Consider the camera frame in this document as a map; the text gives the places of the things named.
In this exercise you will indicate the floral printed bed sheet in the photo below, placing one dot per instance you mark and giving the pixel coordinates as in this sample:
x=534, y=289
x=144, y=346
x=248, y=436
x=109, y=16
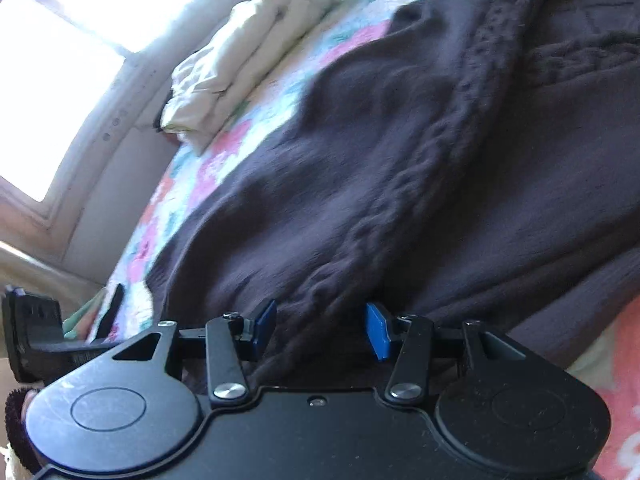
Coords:
x=210, y=170

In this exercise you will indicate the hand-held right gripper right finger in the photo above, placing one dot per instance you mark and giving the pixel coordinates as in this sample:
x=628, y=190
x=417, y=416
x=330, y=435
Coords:
x=378, y=331

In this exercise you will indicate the dark knit sweater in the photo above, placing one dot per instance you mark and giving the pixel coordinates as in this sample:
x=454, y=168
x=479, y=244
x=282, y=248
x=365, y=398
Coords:
x=400, y=170

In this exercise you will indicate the white folded cloth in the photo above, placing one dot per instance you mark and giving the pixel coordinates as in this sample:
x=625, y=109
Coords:
x=240, y=55

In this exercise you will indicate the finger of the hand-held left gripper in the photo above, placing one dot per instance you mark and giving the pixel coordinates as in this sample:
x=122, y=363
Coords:
x=111, y=310

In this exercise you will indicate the window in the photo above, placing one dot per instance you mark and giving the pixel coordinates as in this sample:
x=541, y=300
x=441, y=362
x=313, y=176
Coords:
x=75, y=15

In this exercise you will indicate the person's left forearm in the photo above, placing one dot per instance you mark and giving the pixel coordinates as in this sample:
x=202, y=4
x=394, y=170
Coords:
x=18, y=420

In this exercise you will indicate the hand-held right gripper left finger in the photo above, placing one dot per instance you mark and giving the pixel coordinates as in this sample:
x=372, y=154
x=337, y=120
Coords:
x=264, y=329

